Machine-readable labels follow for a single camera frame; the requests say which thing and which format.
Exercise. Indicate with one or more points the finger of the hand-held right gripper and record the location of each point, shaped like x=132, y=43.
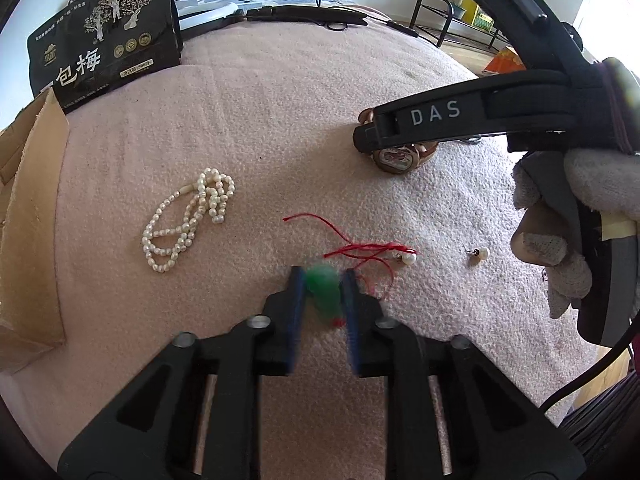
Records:
x=475, y=110
x=515, y=15

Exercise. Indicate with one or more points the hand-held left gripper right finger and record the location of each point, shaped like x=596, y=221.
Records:
x=350, y=315

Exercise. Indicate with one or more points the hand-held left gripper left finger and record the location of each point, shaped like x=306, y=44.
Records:
x=296, y=310

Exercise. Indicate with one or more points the rose gold wristwatch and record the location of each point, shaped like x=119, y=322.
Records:
x=395, y=158

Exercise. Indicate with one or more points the person's right hand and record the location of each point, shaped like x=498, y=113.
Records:
x=550, y=255

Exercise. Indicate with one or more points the orange packet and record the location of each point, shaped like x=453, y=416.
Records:
x=506, y=62

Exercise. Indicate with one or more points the black metal rack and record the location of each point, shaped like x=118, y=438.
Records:
x=440, y=15

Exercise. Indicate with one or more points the pearl earring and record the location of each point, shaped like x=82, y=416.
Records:
x=410, y=259
x=482, y=254

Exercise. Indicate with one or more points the dark ribbed cloth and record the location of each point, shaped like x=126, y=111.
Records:
x=607, y=420

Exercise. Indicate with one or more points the black flat device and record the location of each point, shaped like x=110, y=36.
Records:
x=300, y=14

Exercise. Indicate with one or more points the pink fleece blanket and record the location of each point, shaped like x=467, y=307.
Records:
x=260, y=110

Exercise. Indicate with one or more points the brown cardboard box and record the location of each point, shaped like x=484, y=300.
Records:
x=30, y=240

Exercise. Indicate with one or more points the white flat object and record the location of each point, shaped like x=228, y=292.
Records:
x=210, y=16

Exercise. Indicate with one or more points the black tree print bag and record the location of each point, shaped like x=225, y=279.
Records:
x=105, y=45

